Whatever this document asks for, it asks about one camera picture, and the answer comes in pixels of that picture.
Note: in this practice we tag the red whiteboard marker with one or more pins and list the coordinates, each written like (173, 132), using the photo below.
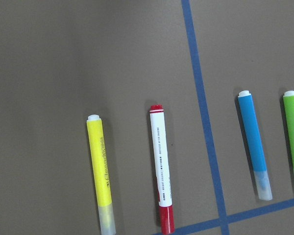
(162, 170)

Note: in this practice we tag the blue highlighter pen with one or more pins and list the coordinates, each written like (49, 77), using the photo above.
(255, 146)

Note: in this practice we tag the yellow highlighter pen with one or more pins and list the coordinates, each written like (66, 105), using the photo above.
(101, 175)

